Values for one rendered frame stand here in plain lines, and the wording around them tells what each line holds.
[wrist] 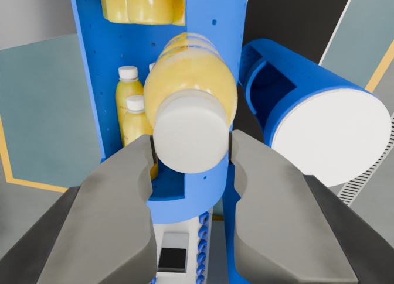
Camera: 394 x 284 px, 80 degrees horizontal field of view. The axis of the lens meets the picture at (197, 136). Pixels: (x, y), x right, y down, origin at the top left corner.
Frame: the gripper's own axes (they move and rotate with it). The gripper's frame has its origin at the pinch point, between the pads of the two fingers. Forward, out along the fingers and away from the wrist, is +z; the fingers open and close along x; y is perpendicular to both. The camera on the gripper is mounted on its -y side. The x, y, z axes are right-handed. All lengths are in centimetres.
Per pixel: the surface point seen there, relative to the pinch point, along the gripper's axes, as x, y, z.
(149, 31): -8.7, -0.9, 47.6
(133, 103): -11.1, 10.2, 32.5
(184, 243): -5, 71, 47
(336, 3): 75, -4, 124
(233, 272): 15, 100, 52
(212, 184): 3.2, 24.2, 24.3
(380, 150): 46, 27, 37
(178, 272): -7, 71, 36
